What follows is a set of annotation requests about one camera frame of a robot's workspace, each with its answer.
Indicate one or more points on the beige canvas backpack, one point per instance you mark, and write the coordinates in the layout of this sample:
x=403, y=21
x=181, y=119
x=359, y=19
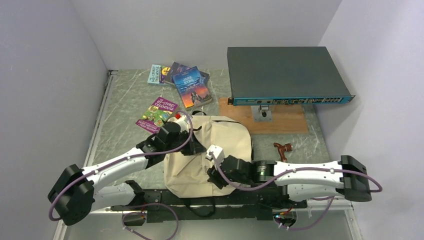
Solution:
x=194, y=174

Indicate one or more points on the wooden board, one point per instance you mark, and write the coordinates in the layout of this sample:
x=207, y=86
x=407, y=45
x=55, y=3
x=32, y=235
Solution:
x=287, y=119

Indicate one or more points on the aluminium rail frame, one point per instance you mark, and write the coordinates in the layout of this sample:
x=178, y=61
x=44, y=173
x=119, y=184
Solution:
x=84, y=165

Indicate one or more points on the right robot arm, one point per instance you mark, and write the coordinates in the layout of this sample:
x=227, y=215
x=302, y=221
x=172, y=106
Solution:
x=346, y=178

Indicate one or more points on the purple treehouse book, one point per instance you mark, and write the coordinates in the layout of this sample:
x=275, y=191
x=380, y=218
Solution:
x=156, y=115

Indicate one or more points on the Jane Eyre book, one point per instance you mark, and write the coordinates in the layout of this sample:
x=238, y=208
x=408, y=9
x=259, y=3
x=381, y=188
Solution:
x=192, y=88

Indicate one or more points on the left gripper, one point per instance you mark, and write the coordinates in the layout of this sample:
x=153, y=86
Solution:
x=194, y=147

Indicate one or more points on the black base frame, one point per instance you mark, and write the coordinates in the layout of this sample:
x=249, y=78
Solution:
x=257, y=205

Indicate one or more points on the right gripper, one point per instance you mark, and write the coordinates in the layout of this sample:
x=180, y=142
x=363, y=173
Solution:
x=215, y=177

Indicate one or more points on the brown copper pipe fitting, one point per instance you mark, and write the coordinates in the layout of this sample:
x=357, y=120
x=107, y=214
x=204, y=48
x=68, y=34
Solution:
x=282, y=149

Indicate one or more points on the metal switch stand bracket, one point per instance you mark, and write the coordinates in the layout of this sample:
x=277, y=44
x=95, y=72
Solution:
x=261, y=113

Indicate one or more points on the dark purple book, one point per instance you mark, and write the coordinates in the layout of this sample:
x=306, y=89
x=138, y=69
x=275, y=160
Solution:
x=177, y=68

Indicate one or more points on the dark network switch box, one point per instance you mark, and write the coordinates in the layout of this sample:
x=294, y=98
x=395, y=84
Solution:
x=284, y=75

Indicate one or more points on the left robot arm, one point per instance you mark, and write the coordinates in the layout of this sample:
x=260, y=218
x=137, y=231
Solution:
x=153, y=159

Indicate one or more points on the light blue book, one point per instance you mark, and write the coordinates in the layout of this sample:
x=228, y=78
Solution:
x=158, y=74

